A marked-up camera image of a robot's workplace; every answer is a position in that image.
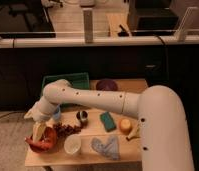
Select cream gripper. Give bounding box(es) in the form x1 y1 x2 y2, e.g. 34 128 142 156
24 106 51 142

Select red pepper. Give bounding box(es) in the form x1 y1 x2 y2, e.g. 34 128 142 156
25 137 53 150

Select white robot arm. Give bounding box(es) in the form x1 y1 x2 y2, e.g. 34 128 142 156
26 79 195 171

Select light blue cup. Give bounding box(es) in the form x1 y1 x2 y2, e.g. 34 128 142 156
52 106 61 121

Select dark red grapes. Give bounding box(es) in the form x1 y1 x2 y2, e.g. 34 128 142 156
53 123 81 137

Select white cup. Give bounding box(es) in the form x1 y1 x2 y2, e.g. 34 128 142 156
64 134 82 156

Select small dark can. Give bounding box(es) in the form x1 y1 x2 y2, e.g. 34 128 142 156
76 111 88 126

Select green tray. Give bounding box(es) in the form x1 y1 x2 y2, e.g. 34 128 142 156
40 72 91 108

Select green sponge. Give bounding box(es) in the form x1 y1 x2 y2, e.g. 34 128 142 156
100 112 116 132

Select blue oven mitt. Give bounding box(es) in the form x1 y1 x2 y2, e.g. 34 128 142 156
91 135 120 160

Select purple plate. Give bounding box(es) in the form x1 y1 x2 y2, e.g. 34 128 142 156
96 79 118 91

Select orange yellow fruit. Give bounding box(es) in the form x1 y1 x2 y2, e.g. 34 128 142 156
119 119 132 133

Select yellow banana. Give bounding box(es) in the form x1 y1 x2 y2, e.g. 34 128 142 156
126 125 140 141

